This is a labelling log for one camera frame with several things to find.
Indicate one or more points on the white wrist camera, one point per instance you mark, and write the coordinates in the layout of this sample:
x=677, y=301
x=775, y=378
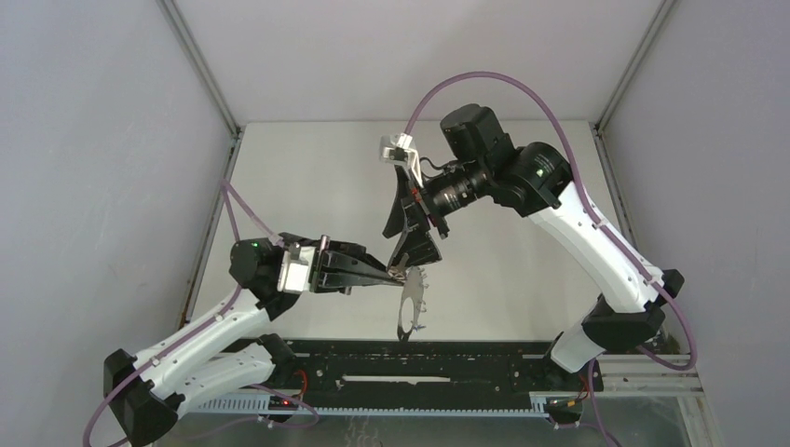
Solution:
x=399, y=150
x=296, y=269

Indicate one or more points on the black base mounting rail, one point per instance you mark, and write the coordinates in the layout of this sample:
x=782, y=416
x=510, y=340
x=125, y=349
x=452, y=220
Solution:
x=346, y=377

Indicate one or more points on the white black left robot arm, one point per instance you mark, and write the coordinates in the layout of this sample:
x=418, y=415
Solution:
x=230, y=347

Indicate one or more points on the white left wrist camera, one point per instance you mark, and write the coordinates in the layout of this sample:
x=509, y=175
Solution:
x=296, y=269

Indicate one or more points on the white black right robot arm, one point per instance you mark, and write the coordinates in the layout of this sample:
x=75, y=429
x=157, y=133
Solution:
x=537, y=182

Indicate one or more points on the aluminium frame rail left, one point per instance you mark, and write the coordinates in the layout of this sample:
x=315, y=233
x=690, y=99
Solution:
x=224, y=146

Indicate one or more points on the aluminium frame rail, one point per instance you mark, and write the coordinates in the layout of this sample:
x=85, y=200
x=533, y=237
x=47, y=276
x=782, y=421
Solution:
x=224, y=146
x=609, y=126

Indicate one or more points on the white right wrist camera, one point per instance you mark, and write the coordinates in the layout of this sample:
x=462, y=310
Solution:
x=399, y=150

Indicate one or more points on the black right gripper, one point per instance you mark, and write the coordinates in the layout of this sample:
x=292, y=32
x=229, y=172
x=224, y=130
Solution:
x=415, y=245

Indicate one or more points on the aluminium frame rail right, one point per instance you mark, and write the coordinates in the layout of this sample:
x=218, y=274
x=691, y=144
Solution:
x=609, y=126

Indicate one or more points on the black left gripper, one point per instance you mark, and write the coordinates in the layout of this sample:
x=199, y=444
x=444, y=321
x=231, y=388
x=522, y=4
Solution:
x=334, y=261

